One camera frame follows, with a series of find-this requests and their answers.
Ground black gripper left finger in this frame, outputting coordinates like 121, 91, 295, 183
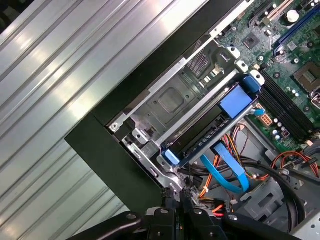
72, 188, 177, 240

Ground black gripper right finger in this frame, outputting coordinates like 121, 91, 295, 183
179, 189, 301, 240

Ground multicoloured disk power wire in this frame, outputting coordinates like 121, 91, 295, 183
197, 132, 248, 220

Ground hard disk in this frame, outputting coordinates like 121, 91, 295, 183
159, 74, 261, 168

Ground silver disk bay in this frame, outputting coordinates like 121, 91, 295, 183
106, 34, 266, 191

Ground black open PC case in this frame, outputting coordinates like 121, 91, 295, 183
63, 0, 320, 240

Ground black RAM slot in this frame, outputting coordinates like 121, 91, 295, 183
268, 69, 320, 133
258, 72, 309, 141
261, 71, 313, 140
264, 71, 316, 137

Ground CPU socket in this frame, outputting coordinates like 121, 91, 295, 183
292, 61, 320, 93

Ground green motherboard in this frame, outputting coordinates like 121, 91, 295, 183
214, 0, 320, 151

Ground blue expansion slot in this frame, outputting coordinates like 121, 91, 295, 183
273, 0, 320, 57

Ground beige expansion slot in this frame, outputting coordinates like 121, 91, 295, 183
266, 0, 295, 22

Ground multicoloured power supply wires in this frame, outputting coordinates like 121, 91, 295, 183
271, 149, 320, 176

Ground short light blue data wire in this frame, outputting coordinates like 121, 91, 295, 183
249, 104, 267, 117

